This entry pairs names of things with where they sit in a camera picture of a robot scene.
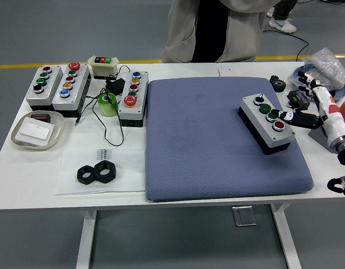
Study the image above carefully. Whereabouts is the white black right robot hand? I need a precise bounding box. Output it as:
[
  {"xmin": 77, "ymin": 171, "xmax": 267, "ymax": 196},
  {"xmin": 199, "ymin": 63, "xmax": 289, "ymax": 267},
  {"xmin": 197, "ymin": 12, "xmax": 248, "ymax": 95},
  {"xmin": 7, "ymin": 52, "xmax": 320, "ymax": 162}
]
[{"xmin": 270, "ymin": 71, "xmax": 345, "ymax": 143}]

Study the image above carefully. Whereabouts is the grey four-button control box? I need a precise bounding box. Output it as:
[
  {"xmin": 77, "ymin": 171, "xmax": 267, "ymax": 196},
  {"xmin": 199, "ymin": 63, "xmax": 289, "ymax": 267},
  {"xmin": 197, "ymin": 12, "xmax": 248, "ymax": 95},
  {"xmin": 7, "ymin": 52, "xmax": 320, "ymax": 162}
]
[{"xmin": 237, "ymin": 94, "xmax": 296, "ymax": 156}]

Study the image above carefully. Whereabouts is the short five-button box, red mushroom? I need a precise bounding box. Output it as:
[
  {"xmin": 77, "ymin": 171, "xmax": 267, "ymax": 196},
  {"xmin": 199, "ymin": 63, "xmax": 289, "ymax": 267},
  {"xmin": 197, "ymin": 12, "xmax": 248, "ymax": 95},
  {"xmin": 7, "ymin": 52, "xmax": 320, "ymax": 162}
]
[{"xmin": 118, "ymin": 70, "xmax": 150, "ymax": 128}]

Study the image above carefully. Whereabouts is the long five-button box, red mushroom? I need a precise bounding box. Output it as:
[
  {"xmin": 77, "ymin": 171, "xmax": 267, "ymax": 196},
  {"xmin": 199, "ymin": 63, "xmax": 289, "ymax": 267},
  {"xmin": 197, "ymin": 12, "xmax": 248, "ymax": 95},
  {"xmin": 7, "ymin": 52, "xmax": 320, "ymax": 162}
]
[{"xmin": 51, "ymin": 61, "xmax": 91, "ymax": 118}]

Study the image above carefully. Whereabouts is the grey box with black button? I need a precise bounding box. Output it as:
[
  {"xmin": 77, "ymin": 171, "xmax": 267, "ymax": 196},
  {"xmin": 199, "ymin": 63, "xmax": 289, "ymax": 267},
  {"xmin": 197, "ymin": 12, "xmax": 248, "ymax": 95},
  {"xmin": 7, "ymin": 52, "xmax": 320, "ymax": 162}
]
[{"xmin": 25, "ymin": 65, "xmax": 64, "ymax": 110}]

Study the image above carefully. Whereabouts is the grey block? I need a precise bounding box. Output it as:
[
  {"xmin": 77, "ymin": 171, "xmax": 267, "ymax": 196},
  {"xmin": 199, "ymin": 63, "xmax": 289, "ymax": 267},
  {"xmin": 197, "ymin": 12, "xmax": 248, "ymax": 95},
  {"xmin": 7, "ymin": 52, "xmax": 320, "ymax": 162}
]
[{"xmin": 308, "ymin": 123, "xmax": 333, "ymax": 147}]

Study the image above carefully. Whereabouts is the blue round plate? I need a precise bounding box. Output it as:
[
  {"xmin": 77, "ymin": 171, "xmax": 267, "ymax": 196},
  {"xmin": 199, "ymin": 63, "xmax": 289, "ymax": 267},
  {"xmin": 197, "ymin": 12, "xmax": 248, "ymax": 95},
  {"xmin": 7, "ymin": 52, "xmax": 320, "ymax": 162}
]
[{"xmin": 292, "ymin": 66, "xmax": 345, "ymax": 103}]

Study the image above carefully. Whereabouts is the black module green terminal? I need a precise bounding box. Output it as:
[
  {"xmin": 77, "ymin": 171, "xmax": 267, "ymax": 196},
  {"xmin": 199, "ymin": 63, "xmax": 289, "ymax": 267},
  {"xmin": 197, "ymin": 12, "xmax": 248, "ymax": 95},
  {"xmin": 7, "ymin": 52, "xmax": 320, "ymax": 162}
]
[{"xmin": 284, "ymin": 89, "xmax": 311, "ymax": 112}]

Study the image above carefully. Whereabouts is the clear bag of washers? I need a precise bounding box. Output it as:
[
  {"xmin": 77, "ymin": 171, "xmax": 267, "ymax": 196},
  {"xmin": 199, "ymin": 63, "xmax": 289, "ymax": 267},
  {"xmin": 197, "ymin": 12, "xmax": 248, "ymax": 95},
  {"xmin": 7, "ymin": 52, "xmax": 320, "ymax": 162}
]
[{"xmin": 302, "ymin": 47, "xmax": 345, "ymax": 92}]

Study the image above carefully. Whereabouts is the black gear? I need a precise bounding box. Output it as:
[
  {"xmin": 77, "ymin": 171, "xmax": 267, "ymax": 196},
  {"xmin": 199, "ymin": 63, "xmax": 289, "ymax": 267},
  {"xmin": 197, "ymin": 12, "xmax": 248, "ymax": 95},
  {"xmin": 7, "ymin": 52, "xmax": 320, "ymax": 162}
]
[{"xmin": 269, "ymin": 75, "xmax": 287, "ymax": 93}]

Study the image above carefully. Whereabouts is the person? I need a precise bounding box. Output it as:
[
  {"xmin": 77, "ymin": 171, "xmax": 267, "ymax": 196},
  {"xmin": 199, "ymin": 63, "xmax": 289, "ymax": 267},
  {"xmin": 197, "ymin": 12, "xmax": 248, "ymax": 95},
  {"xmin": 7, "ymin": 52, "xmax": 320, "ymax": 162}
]
[
  {"xmin": 266, "ymin": 0, "xmax": 298, "ymax": 34},
  {"xmin": 161, "ymin": 0, "xmax": 281, "ymax": 64}
]

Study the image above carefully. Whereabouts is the white table leg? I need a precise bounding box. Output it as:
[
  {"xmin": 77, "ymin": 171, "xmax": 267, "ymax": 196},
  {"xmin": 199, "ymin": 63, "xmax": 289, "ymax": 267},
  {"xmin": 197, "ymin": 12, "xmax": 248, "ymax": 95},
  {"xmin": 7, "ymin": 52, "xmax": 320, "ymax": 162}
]
[
  {"xmin": 76, "ymin": 210, "xmax": 98, "ymax": 269},
  {"xmin": 269, "ymin": 203, "xmax": 302, "ymax": 269}
]

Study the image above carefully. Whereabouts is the blue-grey padded mat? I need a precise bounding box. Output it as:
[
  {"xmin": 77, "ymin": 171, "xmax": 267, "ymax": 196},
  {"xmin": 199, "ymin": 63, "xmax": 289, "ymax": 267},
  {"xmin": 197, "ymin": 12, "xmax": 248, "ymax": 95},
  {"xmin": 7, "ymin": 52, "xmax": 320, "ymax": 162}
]
[{"xmin": 144, "ymin": 77, "xmax": 315, "ymax": 203}]

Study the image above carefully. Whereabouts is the white printed plastic sheet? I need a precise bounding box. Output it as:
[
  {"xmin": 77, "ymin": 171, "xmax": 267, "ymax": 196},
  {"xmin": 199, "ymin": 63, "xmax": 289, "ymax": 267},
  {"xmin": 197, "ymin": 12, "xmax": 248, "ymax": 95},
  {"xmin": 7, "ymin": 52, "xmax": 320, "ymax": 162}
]
[{"xmin": 54, "ymin": 148, "xmax": 147, "ymax": 196}]

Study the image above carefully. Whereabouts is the black power adapter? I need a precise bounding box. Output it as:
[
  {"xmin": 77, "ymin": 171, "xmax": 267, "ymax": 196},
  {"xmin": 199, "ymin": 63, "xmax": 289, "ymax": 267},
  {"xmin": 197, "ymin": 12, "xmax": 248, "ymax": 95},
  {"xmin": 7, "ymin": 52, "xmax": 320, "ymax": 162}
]
[{"xmin": 105, "ymin": 78, "xmax": 125, "ymax": 95}]

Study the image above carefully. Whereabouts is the green tape roll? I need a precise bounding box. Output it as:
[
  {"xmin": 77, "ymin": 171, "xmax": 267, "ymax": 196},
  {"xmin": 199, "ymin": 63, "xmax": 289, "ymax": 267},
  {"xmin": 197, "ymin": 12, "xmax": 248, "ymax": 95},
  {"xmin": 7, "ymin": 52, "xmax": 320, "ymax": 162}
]
[{"xmin": 97, "ymin": 92, "xmax": 118, "ymax": 118}]

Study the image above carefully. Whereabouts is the large black hex nut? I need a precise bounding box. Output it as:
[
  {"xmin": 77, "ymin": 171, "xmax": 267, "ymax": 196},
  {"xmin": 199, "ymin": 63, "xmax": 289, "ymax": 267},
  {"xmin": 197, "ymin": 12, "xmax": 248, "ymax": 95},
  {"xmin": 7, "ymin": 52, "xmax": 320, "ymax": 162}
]
[{"xmin": 93, "ymin": 159, "xmax": 118, "ymax": 184}]

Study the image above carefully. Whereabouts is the small black hex nut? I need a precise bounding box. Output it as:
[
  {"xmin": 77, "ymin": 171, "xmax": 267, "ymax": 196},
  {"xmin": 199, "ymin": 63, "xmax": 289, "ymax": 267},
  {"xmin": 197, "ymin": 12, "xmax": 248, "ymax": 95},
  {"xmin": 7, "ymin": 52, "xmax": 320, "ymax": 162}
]
[{"xmin": 76, "ymin": 165, "xmax": 97, "ymax": 186}]

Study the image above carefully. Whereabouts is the white oval tray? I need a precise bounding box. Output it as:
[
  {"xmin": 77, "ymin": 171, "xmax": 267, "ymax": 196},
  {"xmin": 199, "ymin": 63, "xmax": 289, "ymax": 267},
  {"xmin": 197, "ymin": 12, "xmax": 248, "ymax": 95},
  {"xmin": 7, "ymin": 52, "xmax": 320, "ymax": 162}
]
[{"xmin": 11, "ymin": 110, "xmax": 66, "ymax": 151}]

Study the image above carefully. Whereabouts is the dark red small block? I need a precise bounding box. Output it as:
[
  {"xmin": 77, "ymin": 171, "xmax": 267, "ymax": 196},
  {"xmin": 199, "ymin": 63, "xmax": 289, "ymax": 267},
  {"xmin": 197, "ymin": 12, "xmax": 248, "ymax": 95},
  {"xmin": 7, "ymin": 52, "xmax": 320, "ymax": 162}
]
[{"xmin": 30, "ymin": 113, "xmax": 52, "ymax": 124}]

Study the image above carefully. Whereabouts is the white rectangular plate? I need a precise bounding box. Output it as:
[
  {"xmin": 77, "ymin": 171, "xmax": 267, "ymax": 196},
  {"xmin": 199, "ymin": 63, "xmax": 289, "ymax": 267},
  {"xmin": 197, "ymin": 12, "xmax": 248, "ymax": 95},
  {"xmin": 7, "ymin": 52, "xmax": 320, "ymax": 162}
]
[{"xmin": 16, "ymin": 117, "xmax": 55, "ymax": 146}]

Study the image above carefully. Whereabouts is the black floor cable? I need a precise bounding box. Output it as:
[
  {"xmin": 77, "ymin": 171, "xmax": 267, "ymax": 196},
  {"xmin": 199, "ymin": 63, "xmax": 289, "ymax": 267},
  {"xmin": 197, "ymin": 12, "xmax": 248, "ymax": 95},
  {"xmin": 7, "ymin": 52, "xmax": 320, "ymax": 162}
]
[{"xmin": 262, "ymin": 27, "xmax": 310, "ymax": 62}]

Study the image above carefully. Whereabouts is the clear bracket under table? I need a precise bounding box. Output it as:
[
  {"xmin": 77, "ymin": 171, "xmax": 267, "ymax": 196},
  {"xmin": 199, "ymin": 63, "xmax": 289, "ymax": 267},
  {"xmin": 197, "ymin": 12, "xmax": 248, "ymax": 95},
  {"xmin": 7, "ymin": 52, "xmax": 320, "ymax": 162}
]
[{"xmin": 231, "ymin": 205, "xmax": 258, "ymax": 227}]

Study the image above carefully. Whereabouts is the cream switch box red green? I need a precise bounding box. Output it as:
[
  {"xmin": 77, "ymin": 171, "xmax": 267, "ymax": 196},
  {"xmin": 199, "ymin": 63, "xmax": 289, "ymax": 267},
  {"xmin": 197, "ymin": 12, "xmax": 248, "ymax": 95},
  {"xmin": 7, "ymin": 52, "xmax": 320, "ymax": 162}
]
[{"xmin": 87, "ymin": 55, "xmax": 119, "ymax": 80}]

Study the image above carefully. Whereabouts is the thin black adapter cable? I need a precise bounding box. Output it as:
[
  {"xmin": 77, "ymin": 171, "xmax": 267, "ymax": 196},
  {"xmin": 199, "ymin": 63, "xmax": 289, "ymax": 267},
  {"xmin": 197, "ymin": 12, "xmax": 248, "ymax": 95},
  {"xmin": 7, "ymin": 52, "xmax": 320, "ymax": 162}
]
[{"xmin": 74, "ymin": 64, "xmax": 131, "ymax": 147}]

